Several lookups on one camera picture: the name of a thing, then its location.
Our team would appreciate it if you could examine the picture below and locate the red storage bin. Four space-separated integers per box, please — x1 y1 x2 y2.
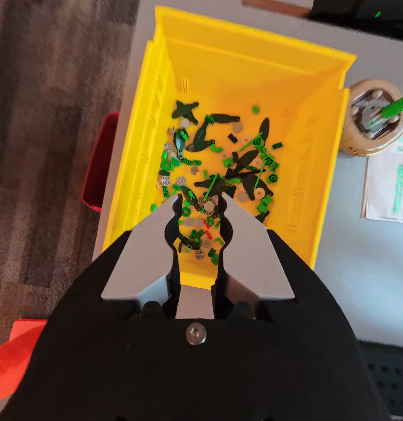
81 112 120 212

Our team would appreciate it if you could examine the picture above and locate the building instruction booklet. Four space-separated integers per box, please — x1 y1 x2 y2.
361 136 403 225

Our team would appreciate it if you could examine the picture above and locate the toy bamboo stalk in tan pot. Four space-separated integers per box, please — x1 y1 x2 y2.
340 78 403 158

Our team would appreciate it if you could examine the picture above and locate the grey desk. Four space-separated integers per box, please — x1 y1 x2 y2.
91 0 403 349

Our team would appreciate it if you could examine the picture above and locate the pile of toy brick pieces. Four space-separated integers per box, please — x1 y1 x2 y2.
150 100 284 265

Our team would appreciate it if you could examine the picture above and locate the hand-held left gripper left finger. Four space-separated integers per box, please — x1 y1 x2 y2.
101 193 184 319

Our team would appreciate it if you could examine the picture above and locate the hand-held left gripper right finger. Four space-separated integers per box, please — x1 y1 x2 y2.
211 192 295 319

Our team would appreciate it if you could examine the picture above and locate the yellow plastic parts bin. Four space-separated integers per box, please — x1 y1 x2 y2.
101 5 357 290

